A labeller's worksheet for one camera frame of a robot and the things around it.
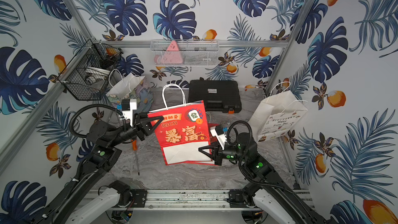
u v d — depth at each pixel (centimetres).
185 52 93
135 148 90
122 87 90
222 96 117
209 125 59
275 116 76
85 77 84
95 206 54
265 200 60
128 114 52
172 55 90
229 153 58
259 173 51
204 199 76
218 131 58
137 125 52
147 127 54
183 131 61
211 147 62
